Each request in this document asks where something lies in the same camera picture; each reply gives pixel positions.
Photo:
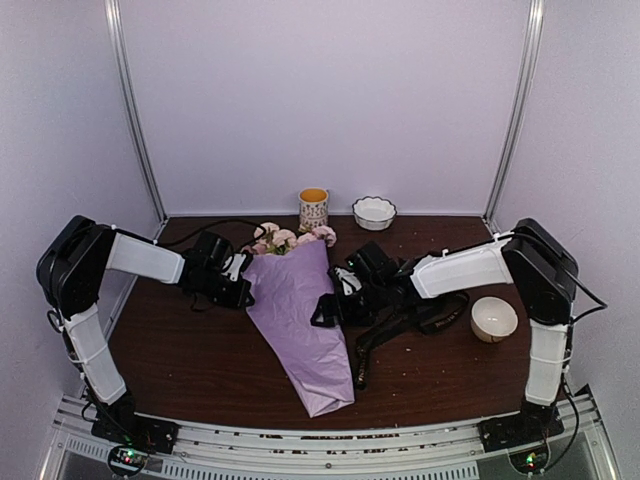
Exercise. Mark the right aluminium frame post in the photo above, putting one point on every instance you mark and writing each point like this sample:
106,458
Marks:
529,59

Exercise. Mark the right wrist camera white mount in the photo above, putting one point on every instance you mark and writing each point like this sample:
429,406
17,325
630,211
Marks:
348,281

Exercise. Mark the front aluminium rail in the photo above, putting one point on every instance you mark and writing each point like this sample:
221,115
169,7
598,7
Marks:
451,450

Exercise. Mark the pale pink rose stem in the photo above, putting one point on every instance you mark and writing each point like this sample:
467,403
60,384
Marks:
271,239

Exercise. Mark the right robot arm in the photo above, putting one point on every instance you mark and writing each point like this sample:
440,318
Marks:
453,375

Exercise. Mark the aluminium frame post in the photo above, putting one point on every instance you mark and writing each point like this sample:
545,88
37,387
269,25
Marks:
117,36
529,59

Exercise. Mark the patterned cup with orange inside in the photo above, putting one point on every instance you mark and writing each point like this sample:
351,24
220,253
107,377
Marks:
313,209

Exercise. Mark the left aluminium frame post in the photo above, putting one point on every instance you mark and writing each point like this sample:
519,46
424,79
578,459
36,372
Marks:
117,36

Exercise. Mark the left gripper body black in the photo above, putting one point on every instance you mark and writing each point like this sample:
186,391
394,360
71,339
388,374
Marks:
222,295

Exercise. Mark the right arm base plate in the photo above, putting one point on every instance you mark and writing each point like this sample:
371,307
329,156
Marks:
516,430

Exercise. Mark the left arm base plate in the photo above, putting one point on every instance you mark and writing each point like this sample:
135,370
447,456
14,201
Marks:
150,435

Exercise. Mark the right green circuit board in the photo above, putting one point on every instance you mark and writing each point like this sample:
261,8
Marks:
530,461

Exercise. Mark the left green circuit board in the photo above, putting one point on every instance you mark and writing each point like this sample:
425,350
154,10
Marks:
126,461

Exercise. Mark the plain white bowl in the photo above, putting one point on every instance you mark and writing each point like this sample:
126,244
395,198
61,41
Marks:
493,319

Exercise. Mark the green circuit board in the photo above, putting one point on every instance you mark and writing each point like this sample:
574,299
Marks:
126,461
530,461

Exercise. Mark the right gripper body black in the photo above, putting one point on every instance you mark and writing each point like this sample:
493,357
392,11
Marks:
362,312

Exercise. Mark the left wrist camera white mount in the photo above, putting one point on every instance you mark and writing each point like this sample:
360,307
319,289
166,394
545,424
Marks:
235,265

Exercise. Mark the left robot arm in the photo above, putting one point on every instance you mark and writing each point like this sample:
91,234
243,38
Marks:
71,274

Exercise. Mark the purple wrapping paper sheet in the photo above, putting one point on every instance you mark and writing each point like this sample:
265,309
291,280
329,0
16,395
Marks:
287,290

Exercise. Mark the white scalloped bowl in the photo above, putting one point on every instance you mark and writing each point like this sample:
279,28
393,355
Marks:
374,213

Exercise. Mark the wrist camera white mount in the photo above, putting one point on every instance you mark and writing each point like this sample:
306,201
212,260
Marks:
348,281
235,265

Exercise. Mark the pink carnation stem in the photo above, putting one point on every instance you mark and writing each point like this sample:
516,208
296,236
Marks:
320,233

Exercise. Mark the black printed ribbon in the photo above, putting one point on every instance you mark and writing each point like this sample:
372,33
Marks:
429,316

